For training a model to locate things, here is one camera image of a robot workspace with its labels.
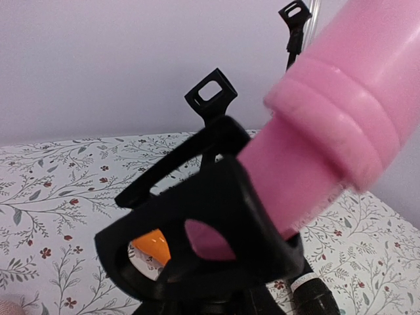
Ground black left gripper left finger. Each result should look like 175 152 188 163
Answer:
94 156 304 301

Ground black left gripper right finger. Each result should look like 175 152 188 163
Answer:
115 115 251 209

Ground pink microphone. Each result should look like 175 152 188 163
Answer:
185 0 420 262

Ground middle black mic stand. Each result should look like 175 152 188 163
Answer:
184 68 238 169

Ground tall black mic stand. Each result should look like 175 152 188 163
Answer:
278 1 312 70

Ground orange microphone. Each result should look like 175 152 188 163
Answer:
131 229 171 266

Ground black microphone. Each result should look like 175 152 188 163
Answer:
289 272 341 315

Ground beige microphone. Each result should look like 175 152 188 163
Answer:
0 298 25 315

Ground right aluminium frame post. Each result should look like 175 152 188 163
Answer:
303 0 322 49

